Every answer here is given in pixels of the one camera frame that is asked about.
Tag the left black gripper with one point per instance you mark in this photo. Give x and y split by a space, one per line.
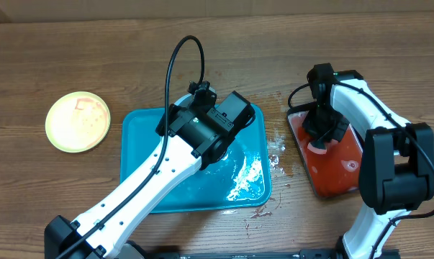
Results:
173 111

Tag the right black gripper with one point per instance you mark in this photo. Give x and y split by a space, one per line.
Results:
313 129

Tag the pink and black sponge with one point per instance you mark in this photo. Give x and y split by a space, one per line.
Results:
322 151

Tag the yellow-green plate top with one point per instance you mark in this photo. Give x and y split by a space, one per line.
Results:
77 122

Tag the light blue plate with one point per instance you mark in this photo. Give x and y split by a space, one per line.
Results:
184 101

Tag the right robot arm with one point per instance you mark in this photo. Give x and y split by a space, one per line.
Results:
396 177

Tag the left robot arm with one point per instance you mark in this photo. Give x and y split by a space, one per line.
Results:
195 132

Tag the black tray with red liquid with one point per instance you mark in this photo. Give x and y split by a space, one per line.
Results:
333 171

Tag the teal plastic tray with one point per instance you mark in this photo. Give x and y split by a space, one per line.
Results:
240 179

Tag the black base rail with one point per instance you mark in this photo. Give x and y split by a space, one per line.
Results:
326 253

